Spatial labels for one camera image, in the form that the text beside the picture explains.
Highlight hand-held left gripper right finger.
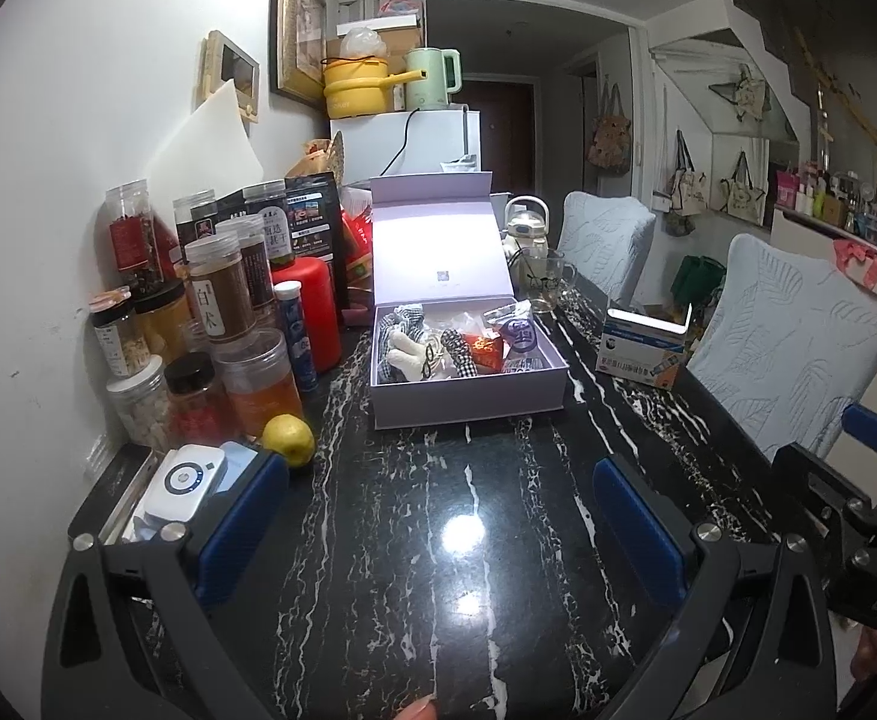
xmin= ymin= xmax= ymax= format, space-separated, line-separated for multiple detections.
xmin=592 ymin=454 xmax=837 ymax=720

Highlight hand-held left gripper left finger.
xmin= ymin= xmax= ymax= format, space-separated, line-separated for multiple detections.
xmin=40 ymin=454 xmax=293 ymax=720

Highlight red snack packet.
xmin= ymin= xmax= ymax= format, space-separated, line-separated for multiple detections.
xmin=462 ymin=331 xmax=503 ymax=374

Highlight white plush toy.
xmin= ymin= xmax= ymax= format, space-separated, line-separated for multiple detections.
xmin=387 ymin=330 xmax=433 ymax=380

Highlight small gingham scrunchie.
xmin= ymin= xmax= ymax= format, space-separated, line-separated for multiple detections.
xmin=438 ymin=328 xmax=480 ymax=380

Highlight gingham cloth with lace trim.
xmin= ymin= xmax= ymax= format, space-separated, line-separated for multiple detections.
xmin=376 ymin=302 xmax=428 ymax=383

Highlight lavender gift box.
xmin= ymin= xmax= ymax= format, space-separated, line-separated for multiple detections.
xmin=367 ymin=171 xmax=568 ymax=430

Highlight person's right hand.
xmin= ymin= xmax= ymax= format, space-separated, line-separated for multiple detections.
xmin=851 ymin=626 xmax=877 ymax=680

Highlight light blue box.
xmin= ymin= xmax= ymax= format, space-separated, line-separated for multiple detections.
xmin=127 ymin=441 xmax=267 ymax=541

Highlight white round-dial device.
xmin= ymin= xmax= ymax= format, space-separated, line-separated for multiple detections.
xmin=143 ymin=444 xmax=228 ymax=524

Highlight yellow lemon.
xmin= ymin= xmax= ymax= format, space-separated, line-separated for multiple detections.
xmin=262 ymin=414 xmax=317 ymax=466

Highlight black-lid jar of red contents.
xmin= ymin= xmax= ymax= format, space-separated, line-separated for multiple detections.
xmin=164 ymin=352 xmax=233 ymax=447

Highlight light blue covered chair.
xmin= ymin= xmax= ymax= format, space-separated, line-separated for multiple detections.
xmin=686 ymin=234 xmax=877 ymax=500
xmin=558 ymin=191 xmax=657 ymax=305

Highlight wide jar of orange contents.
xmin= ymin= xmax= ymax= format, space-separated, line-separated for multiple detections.
xmin=213 ymin=328 xmax=306 ymax=436

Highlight black metal tin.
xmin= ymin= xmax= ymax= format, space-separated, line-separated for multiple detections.
xmin=69 ymin=442 xmax=155 ymax=545

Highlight jar of white pieces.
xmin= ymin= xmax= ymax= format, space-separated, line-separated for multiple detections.
xmin=106 ymin=356 xmax=173 ymax=455

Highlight pink bow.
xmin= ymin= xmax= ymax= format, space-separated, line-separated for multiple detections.
xmin=832 ymin=240 xmax=877 ymax=290

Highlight blue white mask box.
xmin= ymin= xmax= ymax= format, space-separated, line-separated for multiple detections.
xmin=595 ymin=301 xmax=698 ymax=389

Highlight blue tablet tube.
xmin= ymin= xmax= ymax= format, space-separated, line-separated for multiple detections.
xmin=274 ymin=281 xmax=318 ymax=393

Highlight amber jar with black lid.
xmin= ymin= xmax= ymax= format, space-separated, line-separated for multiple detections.
xmin=134 ymin=279 xmax=191 ymax=357

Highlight small orange-lid nut jar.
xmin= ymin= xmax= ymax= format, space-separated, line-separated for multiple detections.
xmin=91 ymin=289 xmax=152 ymax=378

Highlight row of cosmetic bottles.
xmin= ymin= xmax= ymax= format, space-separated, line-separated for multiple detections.
xmin=776 ymin=109 xmax=877 ymax=256

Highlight red canister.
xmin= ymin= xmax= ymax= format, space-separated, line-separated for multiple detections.
xmin=271 ymin=256 xmax=342 ymax=374

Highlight brown powder jar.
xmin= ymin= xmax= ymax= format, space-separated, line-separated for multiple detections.
xmin=185 ymin=236 xmax=255 ymax=342

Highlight green bag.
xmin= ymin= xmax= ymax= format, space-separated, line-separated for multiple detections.
xmin=671 ymin=255 xmax=728 ymax=308

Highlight dark contents jar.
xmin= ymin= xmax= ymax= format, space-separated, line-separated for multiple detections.
xmin=232 ymin=221 xmax=278 ymax=308

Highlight glass mug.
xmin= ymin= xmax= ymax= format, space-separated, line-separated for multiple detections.
xmin=517 ymin=247 xmax=578 ymax=314

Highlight cream tote bag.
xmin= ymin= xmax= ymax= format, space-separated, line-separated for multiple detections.
xmin=667 ymin=129 xmax=710 ymax=215
xmin=712 ymin=151 xmax=770 ymax=224

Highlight dark green jar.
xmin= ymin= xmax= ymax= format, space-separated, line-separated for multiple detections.
xmin=241 ymin=181 xmax=293 ymax=269

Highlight tall jar of red fruit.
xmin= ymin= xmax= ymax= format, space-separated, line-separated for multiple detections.
xmin=104 ymin=180 xmax=180 ymax=293

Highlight clear jar with black label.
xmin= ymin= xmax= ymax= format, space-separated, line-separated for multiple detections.
xmin=173 ymin=193 xmax=218 ymax=241

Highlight red packages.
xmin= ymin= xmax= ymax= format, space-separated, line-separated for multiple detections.
xmin=340 ymin=191 xmax=375 ymax=323

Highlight black pouch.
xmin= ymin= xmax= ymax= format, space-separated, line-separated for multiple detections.
xmin=286 ymin=172 xmax=349 ymax=316

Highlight star shaped tote bag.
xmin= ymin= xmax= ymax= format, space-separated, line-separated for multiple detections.
xmin=708 ymin=64 xmax=773 ymax=121

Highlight brown paper bag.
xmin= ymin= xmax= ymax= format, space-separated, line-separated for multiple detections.
xmin=299 ymin=131 xmax=345 ymax=181

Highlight white board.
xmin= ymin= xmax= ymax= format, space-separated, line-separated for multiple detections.
xmin=142 ymin=81 xmax=265 ymax=200

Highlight brown bear tote bag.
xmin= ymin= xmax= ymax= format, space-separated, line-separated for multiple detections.
xmin=586 ymin=82 xmax=633 ymax=175

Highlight dark wooden door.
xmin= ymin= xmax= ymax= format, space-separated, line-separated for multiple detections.
xmin=462 ymin=79 xmax=535 ymax=196

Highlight white fridge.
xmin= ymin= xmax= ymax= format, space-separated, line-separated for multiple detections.
xmin=329 ymin=106 xmax=480 ymax=188

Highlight yellow pot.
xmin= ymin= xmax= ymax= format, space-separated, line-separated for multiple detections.
xmin=323 ymin=56 xmax=424 ymax=119

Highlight white staircase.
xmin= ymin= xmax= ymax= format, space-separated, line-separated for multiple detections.
xmin=644 ymin=0 xmax=807 ymax=143

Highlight green kettle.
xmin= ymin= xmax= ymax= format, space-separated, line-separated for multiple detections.
xmin=404 ymin=49 xmax=463 ymax=112

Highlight large framed picture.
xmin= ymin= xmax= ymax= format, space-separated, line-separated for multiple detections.
xmin=269 ymin=0 xmax=328 ymax=110

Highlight black kettle cable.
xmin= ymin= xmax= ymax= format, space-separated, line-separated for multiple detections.
xmin=378 ymin=109 xmax=420 ymax=177

